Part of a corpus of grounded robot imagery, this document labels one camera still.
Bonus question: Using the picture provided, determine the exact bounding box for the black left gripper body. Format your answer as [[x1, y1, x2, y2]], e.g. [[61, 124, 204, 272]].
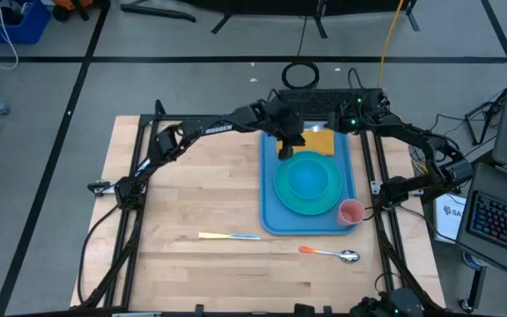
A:
[[264, 100, 306, 147]]

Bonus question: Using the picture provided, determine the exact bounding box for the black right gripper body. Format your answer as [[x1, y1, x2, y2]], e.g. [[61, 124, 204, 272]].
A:
[[336, 105, 371, 134]]

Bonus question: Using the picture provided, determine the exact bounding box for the yellow cloth napkin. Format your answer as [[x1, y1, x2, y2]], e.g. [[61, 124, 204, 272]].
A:
[[275, 129, 336, 156]]

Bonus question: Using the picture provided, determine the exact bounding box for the blue plastic bowl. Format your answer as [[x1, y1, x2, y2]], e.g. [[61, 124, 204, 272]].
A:
[[286, 158, 330, 200]]

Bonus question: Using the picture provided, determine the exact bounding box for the teal plastic plate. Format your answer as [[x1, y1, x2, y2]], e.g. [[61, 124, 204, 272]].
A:
[[273, 150, 344, 217]]

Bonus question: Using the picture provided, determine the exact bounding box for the pink plastic cup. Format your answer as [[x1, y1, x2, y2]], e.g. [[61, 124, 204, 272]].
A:
[[337, 198, 366, 227]]

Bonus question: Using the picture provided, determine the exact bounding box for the knife with cream handle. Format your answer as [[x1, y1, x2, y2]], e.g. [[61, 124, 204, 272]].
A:
[[198, 232, 262, 241]]

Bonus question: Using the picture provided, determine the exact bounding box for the spoon with orange handle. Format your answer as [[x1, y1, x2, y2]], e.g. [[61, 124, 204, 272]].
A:
[[298, 245, 361, 264]]

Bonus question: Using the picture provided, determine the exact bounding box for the blue plastic tray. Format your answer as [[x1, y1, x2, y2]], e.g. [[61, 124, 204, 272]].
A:
[[259, 122, 358, 237]]

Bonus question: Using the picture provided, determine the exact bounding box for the black perforated computer case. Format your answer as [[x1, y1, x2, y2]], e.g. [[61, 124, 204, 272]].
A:
[[276, 87, 386, 116]]

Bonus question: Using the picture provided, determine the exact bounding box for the white printed box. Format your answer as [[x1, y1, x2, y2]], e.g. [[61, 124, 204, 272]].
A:
[[433, 192, 468, 244]]

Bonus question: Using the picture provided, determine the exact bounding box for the backlit black keyboard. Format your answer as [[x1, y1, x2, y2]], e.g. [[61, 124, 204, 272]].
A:
[[467, 189, 507, 261]]

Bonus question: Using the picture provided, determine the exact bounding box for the blue storage bin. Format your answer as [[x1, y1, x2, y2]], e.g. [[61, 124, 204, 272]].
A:
[[0, 0, 53, 45]]

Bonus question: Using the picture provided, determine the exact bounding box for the black coiled cable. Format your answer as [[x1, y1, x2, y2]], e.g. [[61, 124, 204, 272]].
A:
[[281, 61, 320, 91]]

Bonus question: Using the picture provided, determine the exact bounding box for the yellow hanging cable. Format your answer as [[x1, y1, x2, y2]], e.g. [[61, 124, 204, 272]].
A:
[[377, 0, 407, 89]]

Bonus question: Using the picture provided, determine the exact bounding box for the thin black floor cable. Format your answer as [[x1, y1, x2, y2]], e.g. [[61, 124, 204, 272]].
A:
[[297, 16, 310, 63]]

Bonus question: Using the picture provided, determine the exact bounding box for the black aluminium table frame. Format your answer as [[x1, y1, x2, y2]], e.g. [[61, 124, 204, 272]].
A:
[[77, 99, 446, 317]]

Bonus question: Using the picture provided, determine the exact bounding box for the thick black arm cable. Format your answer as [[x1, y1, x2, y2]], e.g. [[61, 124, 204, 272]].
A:
[[77, 204, 121, 305]]

